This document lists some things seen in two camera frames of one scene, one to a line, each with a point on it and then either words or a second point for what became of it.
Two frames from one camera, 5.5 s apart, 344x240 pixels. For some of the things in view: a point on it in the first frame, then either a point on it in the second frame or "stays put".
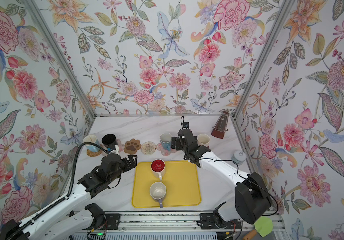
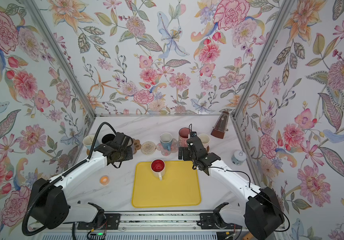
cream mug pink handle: [203, 139] stays put
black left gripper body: [115, 176] -> [126, 154]
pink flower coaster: [165, 152] stays put
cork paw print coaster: [131, 146] stays put
